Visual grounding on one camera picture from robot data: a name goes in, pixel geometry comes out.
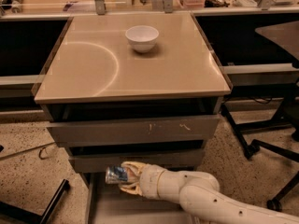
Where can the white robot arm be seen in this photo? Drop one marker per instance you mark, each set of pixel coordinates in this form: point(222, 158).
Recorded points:
point(197, 193)

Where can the white ceramic bowl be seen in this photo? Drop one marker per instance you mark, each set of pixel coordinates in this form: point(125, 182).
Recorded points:
point(142, 38)

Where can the open bottom drawer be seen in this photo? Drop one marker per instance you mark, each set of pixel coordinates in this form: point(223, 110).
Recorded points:
point(109, 205)

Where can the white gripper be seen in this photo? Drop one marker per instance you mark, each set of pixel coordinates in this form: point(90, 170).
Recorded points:
point(149, 179)

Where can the grey top drawer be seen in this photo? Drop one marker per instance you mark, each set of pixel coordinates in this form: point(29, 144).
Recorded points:
point(133, 131)

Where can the black metal leg left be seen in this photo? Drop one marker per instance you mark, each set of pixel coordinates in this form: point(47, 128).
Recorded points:
point(28, 217)

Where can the redbull can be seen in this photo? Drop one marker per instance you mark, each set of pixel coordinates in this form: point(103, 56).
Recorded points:
point(116, 175)

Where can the grey middle drawer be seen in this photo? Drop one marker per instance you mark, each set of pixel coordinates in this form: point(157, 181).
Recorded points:
point(99, 163)

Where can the grey drawer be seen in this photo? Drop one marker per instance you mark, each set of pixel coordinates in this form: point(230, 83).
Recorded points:
point(99, 163)
point(133, 131)

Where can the beige top drawer cabinet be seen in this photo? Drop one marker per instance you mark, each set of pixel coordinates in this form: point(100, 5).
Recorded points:
point(96, 64)

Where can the black desk frame right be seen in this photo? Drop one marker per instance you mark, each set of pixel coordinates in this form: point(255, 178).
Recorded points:
point(254, 147)

